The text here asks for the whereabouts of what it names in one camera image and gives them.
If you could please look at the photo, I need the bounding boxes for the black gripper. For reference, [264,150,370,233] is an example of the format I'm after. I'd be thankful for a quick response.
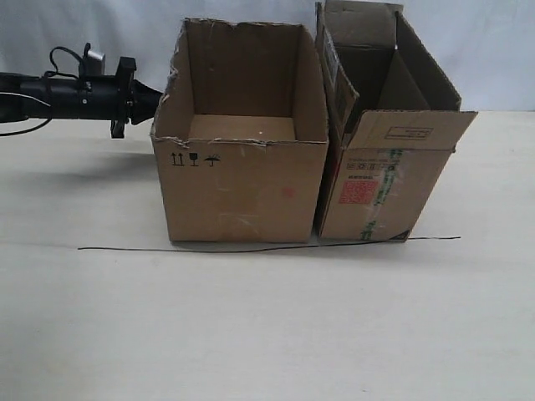
[79,57,162,139]

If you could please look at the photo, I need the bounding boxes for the torn-edged cardboard box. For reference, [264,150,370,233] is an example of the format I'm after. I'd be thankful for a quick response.
[150,18,329,243]

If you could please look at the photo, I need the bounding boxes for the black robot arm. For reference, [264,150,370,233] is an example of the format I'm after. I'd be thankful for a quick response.
[1,55,162,139]

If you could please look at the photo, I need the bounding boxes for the tall taped cardboard box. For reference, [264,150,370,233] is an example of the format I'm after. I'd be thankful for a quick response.
[316,1,476,242]

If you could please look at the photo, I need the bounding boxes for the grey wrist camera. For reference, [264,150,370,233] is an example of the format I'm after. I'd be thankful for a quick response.
[79,43,105,76]

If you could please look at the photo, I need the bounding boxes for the black camera cable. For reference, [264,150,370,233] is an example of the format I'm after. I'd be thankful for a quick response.
[0,46,89,137]

